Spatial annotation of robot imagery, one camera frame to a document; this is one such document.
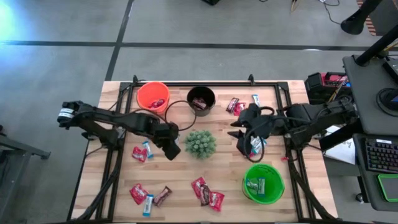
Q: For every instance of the green edged black pad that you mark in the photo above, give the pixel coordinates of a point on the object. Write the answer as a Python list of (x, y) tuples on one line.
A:
[(388, 186)]

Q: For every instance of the white paper sheet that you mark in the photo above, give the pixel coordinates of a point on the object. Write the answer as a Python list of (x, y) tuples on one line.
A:
[(342, 152)]

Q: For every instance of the black stand pole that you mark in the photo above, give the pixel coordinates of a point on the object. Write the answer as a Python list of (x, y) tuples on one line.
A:
[(376, 46)]

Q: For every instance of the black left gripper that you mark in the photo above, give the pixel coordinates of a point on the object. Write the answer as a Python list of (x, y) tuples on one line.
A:
[(166, 135)]

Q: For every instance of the black plastic bucket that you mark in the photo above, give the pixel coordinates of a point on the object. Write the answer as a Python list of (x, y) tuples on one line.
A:
[(205, 93)]

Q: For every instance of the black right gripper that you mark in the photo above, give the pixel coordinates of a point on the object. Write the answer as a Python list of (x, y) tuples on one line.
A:
[(259, 123)]

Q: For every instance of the black backlit keyboard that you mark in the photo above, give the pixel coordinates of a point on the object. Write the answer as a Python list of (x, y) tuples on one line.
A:
[(382, 155)]

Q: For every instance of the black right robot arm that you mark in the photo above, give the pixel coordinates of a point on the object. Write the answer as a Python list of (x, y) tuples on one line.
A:
[(311, 116)]

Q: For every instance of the black stand leg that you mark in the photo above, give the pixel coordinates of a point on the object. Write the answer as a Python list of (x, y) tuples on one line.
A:
[(354, 23)]

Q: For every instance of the dark grey keyboard shelf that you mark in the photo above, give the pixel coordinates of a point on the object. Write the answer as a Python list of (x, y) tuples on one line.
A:
[(363, 186)]

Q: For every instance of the black round desk device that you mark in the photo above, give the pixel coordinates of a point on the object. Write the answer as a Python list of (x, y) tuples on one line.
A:
[(388, 99)]

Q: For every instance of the green plant in grey pot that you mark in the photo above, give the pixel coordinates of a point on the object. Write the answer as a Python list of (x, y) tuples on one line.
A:
[(200, 144)]

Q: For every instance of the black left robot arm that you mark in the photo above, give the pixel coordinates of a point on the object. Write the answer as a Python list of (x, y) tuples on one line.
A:
[(124, 119)]

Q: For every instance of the small black frame clamp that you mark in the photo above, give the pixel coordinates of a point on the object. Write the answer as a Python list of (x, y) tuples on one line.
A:
[(251, 79), (134, 79)]

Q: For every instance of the black diagonal strut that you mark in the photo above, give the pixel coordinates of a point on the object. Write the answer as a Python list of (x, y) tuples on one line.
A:
[(340, 137)]

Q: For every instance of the grey metal stand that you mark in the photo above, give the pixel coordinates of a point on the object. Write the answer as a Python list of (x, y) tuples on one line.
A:
[(18, 152)]

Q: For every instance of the black metal table frame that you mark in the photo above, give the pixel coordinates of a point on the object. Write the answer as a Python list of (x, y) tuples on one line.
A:
[(217, 84)]

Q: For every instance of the red black power supply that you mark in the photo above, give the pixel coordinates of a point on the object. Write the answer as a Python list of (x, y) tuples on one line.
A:
[(323, 87)]

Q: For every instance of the grey desk top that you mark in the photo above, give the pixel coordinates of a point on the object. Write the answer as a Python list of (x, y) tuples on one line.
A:
[(370, 81)]

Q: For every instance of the green plastic bucket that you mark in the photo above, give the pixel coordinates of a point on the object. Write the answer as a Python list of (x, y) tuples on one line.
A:
[(272, 174)]

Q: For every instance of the orange pumpkin face bucket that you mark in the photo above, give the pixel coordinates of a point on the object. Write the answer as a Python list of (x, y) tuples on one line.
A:
[(152, 93)]

